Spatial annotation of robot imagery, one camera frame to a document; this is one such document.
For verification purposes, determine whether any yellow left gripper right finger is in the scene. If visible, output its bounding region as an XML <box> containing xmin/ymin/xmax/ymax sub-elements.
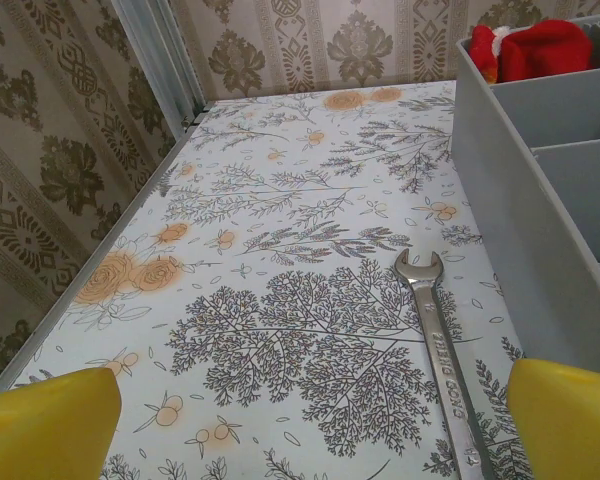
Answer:
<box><xmin>506</xmin><ymin>357</ymin><xmax>600</xmax><ymax>480</ymax></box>

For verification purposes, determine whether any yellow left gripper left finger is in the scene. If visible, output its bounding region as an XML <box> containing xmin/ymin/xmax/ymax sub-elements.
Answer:
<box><xmin>0</xmin><ymin>367</ymin><xmax>122</xmax><ymax>480</ymax></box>

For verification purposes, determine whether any silver open-end wrench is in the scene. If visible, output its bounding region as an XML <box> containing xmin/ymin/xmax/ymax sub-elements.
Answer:
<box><xmin>393</xmin><ymin>248</ymin><xmax>490</xmax><ymax>480</ymax></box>

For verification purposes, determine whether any grey compartment organizer box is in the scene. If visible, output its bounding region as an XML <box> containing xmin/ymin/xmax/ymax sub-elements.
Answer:
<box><xmin>453</xmin><ymin>12</ymin><xmax>600</xmax><ymax>362</ymax></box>

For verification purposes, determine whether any red and white plush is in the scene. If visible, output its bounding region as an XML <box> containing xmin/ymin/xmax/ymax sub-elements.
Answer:
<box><xmin>468</xmin><ymin>19</ymin><xmax>595</xmax><ymax>85</ymax></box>

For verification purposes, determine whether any aluminium table edge rail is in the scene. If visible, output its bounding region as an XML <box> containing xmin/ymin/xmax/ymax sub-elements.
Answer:
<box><xmin>0</xmin><ymin>107</ymin><xmax>204</xmax><ymax>401</ymax></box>

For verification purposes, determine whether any aluminium frame post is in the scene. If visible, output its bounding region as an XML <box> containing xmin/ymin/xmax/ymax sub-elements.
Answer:
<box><xmin>112</xmin><ymin>0</ymin><xmax>207</xmax><ymax>129</ymax></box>

